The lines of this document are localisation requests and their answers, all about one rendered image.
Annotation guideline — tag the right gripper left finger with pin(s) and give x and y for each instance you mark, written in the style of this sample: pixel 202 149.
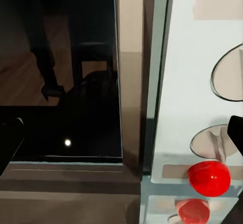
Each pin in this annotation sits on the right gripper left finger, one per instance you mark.
pixel 12 133

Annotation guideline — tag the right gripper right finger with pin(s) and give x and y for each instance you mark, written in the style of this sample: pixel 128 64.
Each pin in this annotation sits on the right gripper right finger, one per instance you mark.
pixel 235 131

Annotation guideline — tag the microwave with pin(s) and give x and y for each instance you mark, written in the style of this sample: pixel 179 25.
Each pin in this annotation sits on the microwave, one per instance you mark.
pixel 117 90

